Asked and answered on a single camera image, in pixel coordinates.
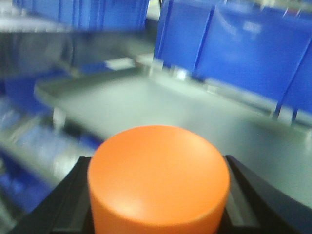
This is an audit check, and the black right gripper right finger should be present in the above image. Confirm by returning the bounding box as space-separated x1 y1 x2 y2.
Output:
217 155 312 234

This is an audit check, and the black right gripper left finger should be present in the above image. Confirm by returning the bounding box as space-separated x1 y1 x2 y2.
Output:
9 156 94 234

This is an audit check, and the orange cylindrical capacitor 4680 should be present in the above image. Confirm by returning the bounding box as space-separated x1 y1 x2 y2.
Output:
87 125 230 234

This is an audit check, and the grey plastic tray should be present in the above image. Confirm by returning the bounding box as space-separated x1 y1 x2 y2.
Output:
35 68 312 207

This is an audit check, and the large blue plastic bin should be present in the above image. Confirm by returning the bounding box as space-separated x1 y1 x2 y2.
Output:
154 0 312 113

